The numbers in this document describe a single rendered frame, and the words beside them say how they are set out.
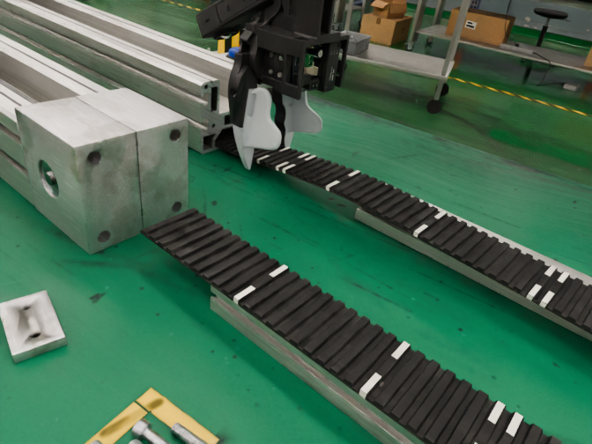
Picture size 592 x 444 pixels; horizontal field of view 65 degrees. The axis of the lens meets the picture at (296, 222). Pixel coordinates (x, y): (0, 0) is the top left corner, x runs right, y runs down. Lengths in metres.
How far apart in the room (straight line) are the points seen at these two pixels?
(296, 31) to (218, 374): 0.30
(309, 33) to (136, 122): 0.17
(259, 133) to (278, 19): 0.11
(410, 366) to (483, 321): 0.12
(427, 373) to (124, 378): 0.18
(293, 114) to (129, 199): 0.23
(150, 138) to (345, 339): 0.22
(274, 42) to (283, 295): 0.24
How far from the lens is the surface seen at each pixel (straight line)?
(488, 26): 5.24
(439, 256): 0.44
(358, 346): 0.29
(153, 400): 0.30
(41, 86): 0.57
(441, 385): 0.29
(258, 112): 0.49
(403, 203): 0.45
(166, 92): 0.59
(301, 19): 0.45
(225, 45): 3.92
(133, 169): 0.39
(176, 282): 0.37
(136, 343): 0.33
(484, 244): 0.43
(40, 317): 0.35
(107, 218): 0.40
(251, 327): 0.32
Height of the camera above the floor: 1.03
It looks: 33 degrees down
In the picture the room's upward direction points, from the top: 8 degrees clockwise
